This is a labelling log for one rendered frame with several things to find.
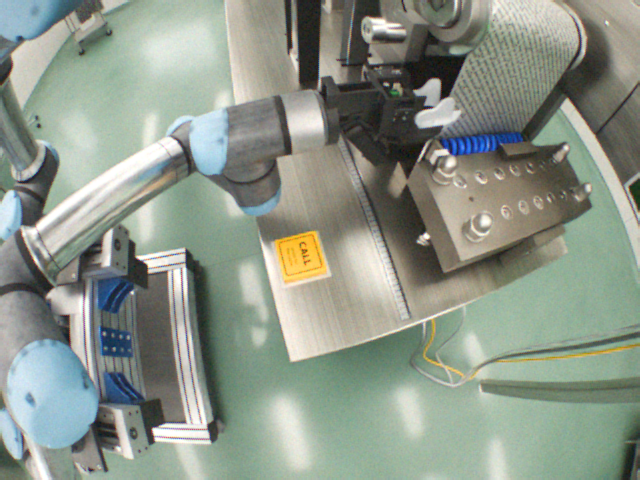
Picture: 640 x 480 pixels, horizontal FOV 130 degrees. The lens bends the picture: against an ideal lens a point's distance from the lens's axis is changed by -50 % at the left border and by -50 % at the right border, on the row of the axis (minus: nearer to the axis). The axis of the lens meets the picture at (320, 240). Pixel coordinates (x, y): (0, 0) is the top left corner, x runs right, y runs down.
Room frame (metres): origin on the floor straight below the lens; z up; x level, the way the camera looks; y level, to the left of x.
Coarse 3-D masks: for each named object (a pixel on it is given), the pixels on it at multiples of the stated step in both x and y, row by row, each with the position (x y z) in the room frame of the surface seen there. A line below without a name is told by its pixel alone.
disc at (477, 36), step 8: (480, 0) 0.32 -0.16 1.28; (488, 0) 0.31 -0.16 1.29; (480, 8) 0.32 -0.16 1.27; (488, 8) 0.31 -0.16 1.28; (480, 16) 0.32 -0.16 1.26; (488, 16) 0.31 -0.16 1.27; (480, 24) 0.31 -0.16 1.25; (488, 24) 0.30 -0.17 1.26; (472, 32) 0.32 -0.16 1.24; (480, 32) 0.31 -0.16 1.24; (440, 40) 0.37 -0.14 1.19; (464, 40) 0.32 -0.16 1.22; (472, 40) 0.31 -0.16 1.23; (480, 40) 0.30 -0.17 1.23; (448, 48) 0.35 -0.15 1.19; (456, 48) 0.33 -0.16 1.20; (464, 48) 0.32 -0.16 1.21; (472, 48) 0.31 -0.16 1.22
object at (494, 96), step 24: (480, 72) 0.32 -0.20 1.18; (504, 72) 0.34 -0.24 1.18; (528, 72) 0.36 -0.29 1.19; (552, 72) 0.38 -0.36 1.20; (456, 96) 0.32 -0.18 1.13; (480, 96) 0.33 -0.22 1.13; (504, 96) 0.35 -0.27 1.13; (528, 96) 0.37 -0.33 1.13; (456, 120) 0.32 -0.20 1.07; (480, 120) 0.34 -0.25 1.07; (504, 120) 0.36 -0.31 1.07; (528, 120) 0.39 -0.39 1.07
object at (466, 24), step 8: (464, 0) 0.33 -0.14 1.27; (472, 0) 0.32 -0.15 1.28; (464, 8) 0.33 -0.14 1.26; (472, 8) 0.32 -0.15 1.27; (424, 16) 0.39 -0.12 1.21; (464, 16) 0.32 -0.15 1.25; (472, 16) 0.31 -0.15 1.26; (432, 24) 0.37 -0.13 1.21; (456, 24) 0.33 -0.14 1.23; (464, 24) 0.32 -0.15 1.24; (472, 24) 0.31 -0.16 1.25; (432, 32) 0.37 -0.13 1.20; (440, 32) 0.35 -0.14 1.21; (448, 32) 0.34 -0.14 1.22; (456, 32) 0.33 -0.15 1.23; (464, 32) 0.32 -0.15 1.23; (448, 40) 0.33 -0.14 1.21; (456, 40) 0.33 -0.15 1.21
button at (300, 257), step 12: (276, 240) 0.16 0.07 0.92; (288, 240) 0.17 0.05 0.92; (300, 240) 0.17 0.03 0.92; (312, 240) 0.17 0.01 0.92; (288, 252) 0.15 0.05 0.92; (300, 252) 0.15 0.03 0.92; (312, 252) 0.15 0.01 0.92; (288, 264) 0.13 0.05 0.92; (300, 264) 0.13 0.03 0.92; (312, 264) 0.13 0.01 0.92; (324, 264) 0.13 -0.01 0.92; (288, 276) 0.11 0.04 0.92; (300, 276) 0.11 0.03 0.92; (312, 276) 0.11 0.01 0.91
